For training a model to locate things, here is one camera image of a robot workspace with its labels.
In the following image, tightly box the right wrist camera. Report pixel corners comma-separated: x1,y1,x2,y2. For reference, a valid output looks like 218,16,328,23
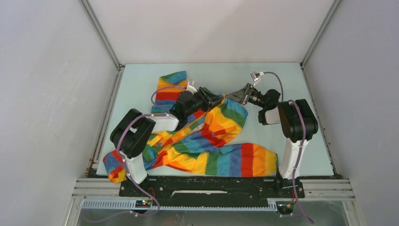
250,72,260,86

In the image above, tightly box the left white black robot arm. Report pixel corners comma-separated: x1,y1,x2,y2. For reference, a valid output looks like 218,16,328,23
103,87,223,196

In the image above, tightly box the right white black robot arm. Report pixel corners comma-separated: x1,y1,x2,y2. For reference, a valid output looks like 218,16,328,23
227,83,319,197

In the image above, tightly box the right aluminium corner post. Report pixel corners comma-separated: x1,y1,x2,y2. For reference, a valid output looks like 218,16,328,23
300,0,343,69

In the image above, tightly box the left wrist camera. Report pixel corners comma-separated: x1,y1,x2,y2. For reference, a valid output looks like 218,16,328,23
186,79,197,94

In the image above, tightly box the left aluminium corner post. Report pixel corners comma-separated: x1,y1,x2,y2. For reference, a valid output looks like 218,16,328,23
79,0,122,70

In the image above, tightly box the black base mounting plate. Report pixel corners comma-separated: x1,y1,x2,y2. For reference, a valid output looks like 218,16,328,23
119,176,305,207

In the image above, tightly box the white cable duct strip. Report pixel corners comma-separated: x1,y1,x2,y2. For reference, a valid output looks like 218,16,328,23
81,199,277,212

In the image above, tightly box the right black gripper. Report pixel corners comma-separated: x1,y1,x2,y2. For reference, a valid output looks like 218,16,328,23
225,83,267,109

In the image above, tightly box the aluminium corner post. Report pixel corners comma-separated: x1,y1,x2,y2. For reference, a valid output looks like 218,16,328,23
300,0,343,69
79,0,122,70

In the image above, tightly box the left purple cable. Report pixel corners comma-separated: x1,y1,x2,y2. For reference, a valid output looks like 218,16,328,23
82,86,188,224

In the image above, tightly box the rainbow striped jacket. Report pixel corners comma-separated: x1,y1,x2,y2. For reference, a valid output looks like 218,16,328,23
103,71,279,184

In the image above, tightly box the aluminium front frame rail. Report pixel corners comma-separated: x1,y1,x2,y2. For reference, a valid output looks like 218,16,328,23
72,176,355,201

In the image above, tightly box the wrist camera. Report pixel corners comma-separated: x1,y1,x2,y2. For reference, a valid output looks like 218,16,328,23
250,72,260,86
186,79,197,94

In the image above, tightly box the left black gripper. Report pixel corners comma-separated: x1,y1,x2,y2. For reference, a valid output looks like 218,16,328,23
184,87,223,117

